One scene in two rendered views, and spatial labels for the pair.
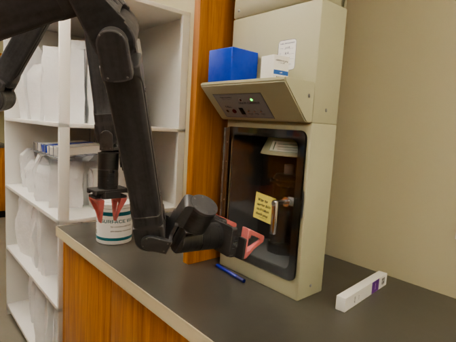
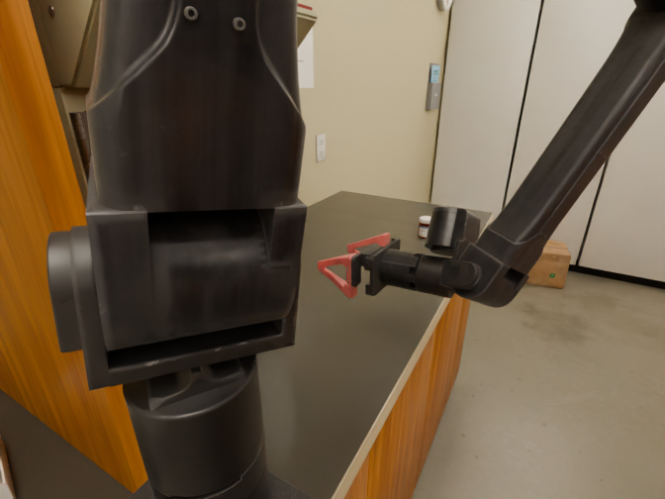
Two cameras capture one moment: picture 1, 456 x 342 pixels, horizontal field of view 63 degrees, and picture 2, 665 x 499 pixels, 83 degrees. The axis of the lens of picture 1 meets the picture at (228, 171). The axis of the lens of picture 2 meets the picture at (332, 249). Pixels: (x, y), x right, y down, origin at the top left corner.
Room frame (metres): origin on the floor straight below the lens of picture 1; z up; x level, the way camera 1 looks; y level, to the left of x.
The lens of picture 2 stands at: (1.05, 0.49, 1.41)
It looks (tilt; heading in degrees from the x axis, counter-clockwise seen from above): 24 degrees down; 252
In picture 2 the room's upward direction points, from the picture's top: straight up
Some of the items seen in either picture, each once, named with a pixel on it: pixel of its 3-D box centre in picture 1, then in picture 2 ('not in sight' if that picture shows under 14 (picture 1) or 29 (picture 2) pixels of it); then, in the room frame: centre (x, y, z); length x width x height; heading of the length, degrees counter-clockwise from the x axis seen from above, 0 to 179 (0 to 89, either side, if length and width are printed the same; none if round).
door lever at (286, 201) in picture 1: (278, 215); not in sight; (0.96, -0.14, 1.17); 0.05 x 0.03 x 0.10; 132
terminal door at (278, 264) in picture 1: (258, 197); not in sight; (1.06, -0.09, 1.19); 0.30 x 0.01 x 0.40; 42
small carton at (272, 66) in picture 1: (274, 68); not in sight; (0.97, -0.10, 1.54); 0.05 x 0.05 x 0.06; 35
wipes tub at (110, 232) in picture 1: (114, 220); not in sight; (1.37, 0.41, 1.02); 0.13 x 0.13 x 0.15
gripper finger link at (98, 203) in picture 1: (104, 205); not in sight; (1.07, 0.35, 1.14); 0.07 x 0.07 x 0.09; 42
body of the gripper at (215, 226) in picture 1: (209, 235); (398, 268); (0.79, 0.03, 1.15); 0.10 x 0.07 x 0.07; 40
